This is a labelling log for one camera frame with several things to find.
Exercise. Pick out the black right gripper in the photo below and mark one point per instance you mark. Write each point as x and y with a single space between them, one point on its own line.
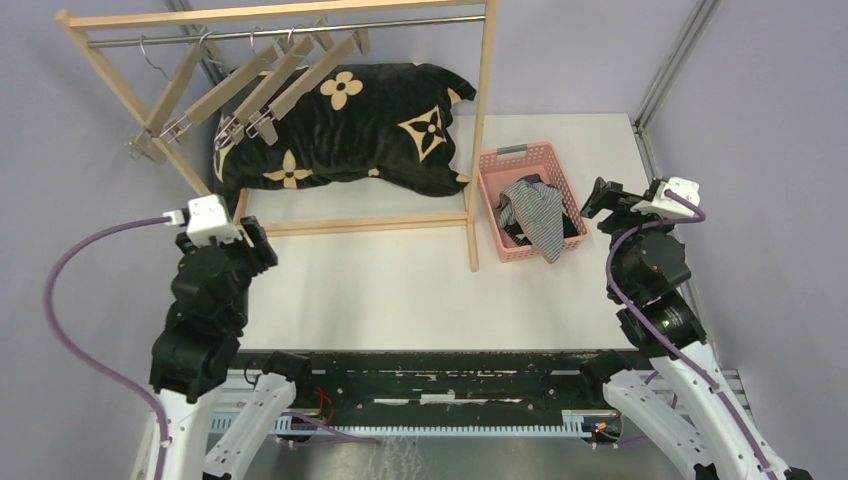
610 195

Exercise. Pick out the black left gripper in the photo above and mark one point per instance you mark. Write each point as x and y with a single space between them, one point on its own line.
262 253

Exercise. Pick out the grey striped underwear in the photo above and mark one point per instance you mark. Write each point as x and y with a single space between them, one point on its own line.
536 218

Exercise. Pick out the wooden hanger with grey underwear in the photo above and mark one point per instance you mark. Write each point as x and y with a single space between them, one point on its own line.
282 103

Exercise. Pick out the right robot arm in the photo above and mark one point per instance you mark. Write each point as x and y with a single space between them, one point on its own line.
703 430

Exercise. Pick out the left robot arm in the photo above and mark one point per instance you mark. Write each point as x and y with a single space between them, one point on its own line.
192 356

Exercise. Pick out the empty wooden clip hanger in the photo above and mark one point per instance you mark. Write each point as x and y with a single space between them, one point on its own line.
156 120

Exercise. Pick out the pink perforated plastic basket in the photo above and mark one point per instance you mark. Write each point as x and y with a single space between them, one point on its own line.
501 168

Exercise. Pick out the black blanket with cream flowers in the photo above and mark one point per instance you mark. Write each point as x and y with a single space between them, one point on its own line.
387 121

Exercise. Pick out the wooden clothes rack frame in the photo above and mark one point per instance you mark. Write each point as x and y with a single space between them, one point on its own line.
78 29

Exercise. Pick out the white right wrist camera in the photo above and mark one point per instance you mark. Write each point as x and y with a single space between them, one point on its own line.
661 198

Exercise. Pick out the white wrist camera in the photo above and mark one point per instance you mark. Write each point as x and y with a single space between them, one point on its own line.
661 198
206 221

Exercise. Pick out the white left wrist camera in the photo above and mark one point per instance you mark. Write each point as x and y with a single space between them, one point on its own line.
206 221

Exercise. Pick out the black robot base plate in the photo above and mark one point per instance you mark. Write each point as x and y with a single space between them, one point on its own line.
454 389

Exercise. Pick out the grey metal corner rail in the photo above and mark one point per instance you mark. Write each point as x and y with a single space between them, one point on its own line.
656 126

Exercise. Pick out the white slotted cable duct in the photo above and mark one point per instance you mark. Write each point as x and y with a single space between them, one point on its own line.
570 426

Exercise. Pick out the metal clothes rail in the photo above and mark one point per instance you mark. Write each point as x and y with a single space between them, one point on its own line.
226 36

